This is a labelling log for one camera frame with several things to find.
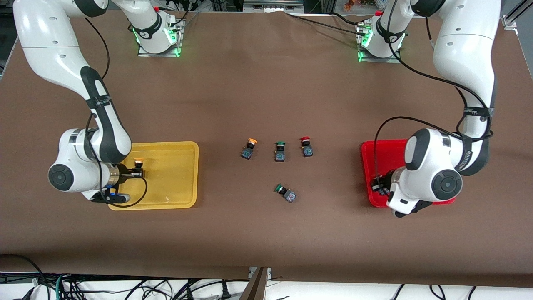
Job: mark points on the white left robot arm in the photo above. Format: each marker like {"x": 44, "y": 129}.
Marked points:
{"x": 462, "y": 50}

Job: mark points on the yellow plastic tray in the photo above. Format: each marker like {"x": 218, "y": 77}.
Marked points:
{"x": 175, "y": 175}

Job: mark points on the brown table cover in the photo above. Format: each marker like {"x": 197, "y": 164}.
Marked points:
{"x": 266, "y": 91}

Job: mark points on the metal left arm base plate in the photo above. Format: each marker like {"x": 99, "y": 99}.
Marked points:
{"x": 393, "y": 59}

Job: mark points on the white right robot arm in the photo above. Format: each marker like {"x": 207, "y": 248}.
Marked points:
{"x": 54, "y": 41}

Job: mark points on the red push button switch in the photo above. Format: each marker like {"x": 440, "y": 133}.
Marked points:
{"x": 307, "y": 147}

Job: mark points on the red plastic tray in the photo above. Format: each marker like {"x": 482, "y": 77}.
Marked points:
{"x": 385, "y": 156}

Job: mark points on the yellow push button switch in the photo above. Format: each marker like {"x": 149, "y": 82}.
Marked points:
{"x": 249, "y": 149}
{"x": 138, "y": 161}

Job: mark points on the aluminium frame profile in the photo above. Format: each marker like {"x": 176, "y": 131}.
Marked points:
{"x": 516, "y": 14}

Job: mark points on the black power plug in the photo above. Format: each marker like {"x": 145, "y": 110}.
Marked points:
{"x": 225, "y": 292}

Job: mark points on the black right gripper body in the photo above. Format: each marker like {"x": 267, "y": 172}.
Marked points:
{"x": 123, "y": 173}

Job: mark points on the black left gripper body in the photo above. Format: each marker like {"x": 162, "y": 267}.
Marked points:
{"x": 385, "y": 181}

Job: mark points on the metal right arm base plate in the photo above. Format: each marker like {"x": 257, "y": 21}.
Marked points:
{"x": 166, "y": 54}

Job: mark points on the grey metal rail box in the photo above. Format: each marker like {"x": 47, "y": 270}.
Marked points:
{"x": 272, "y": 5}

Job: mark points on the aluminium table leg post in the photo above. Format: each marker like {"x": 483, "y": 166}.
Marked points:
{"x": 255, "y": 287}

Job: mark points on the green push button switch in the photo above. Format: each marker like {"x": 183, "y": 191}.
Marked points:
{"x": 280, "y": 152}
{"x": 286, "y": 193}

